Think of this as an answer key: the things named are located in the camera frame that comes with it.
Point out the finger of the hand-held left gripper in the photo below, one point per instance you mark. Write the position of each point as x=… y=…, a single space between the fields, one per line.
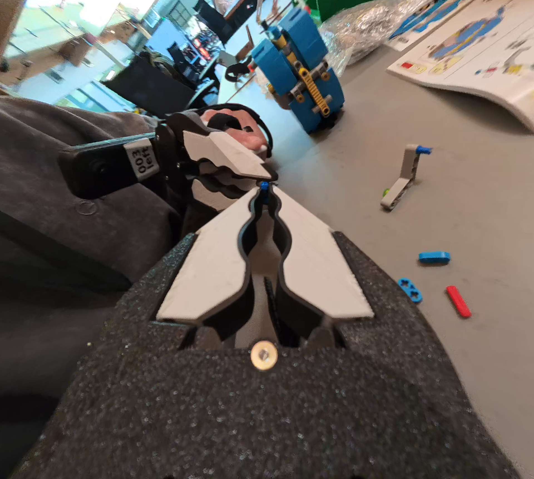
x=212 y=195
x=229 y=156

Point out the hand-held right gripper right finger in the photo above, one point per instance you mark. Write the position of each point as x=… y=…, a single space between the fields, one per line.
x=325 y=274

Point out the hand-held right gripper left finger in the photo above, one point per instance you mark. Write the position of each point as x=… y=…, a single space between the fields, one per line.
x=204 y=274

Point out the blue pin brick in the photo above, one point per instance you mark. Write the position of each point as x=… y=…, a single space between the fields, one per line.
x=264 y=186

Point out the person's left forearm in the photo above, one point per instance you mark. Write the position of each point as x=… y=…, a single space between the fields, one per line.
x=83 y=120

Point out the grey desk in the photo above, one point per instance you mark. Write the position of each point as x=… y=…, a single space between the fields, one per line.
x=354 y=237

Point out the person's left hand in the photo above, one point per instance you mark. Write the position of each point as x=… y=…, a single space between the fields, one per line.
x=250 y=138

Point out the blue cross-hole brick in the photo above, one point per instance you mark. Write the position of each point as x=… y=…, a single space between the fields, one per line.
x=409 y=290

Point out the black office chair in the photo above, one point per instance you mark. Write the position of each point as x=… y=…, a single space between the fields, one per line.
x=150 y=87

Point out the blue short beam brick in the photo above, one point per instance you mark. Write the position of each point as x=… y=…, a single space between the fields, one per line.
x=434 y=257

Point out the person's torso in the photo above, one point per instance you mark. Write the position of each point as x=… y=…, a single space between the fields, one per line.
x=62 y=279

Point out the grey angled beam brick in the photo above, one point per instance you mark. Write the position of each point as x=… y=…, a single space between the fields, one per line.
x=400 y=185

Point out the blue toy robot model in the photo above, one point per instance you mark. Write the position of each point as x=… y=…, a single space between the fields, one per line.
x=300 y=62

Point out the red short brick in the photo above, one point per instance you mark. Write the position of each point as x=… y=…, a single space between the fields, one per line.
x=458 y=301

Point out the clear plastic bag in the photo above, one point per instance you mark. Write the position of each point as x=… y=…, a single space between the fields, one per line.
x=367 y=28

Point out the instruction booklet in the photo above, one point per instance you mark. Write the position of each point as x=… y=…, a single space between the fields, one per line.
x=479 y=49

